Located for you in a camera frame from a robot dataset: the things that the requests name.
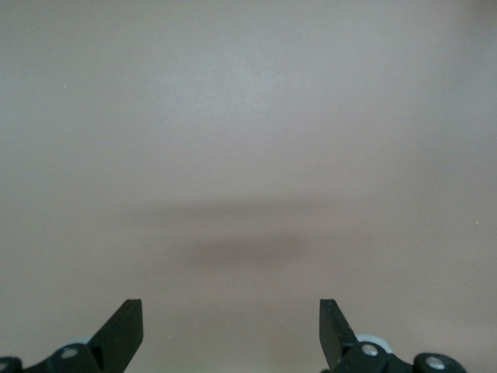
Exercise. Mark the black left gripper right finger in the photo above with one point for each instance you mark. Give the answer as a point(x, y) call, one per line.
point(336, 334)

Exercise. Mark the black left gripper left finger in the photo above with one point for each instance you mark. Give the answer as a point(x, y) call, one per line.
point(116, 338)

